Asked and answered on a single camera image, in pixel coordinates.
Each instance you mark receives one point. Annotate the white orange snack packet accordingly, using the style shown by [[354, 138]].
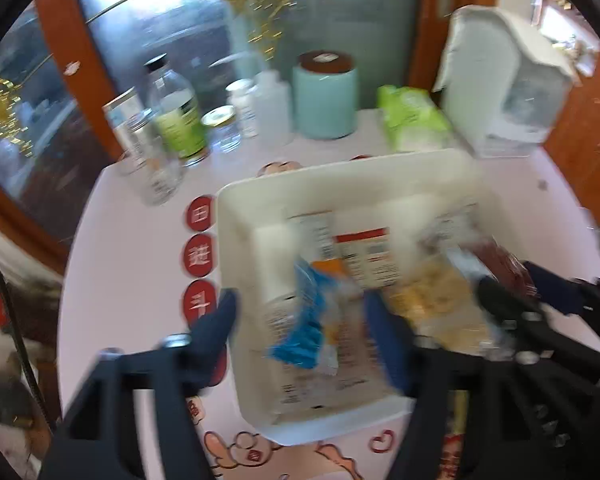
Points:
[[301, 389]]

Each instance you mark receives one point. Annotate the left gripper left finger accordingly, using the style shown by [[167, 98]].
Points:
[[98, 437]]

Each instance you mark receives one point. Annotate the small white pill bottle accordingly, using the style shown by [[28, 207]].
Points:
[[238, 96]]

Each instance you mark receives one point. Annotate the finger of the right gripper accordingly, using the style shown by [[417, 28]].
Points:
[[561, 294], [515, 318]]

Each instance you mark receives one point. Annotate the white plastic storage bin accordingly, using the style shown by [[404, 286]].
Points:
[[402, 193]]

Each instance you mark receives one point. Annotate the white countertop appliance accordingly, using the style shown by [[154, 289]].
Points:
[[501, 103]]

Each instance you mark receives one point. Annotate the white cloth on appliance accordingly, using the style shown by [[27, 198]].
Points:
[[527, 38]]

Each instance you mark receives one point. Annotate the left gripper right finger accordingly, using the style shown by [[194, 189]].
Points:
[[420, 374]]

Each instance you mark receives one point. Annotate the glass bottle green label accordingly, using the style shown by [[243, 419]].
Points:
[[177, 114]]

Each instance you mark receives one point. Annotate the small glass jar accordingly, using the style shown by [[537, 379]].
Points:
[[222, 129]]

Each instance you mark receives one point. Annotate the rice cracker clear packet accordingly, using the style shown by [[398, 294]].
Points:
[[439, 304]]

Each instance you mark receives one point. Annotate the white squeeze bottle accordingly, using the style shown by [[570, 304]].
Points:
[[271, 101]]

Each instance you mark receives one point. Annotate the green tissue pack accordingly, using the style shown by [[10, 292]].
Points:
[[411, 121]]

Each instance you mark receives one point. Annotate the clear drinking glass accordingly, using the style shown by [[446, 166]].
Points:
[[153, 180]]

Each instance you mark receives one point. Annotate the teal canister brown lid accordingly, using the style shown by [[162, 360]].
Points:
[[325, 88]]

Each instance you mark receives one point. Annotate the beige labelled snack packet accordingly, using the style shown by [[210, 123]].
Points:
[[367, 257]]

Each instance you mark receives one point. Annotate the small metal can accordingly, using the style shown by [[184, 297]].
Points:
[[142, 137]]

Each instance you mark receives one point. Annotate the blue white snack packet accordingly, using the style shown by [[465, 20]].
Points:
[[311, 344]]

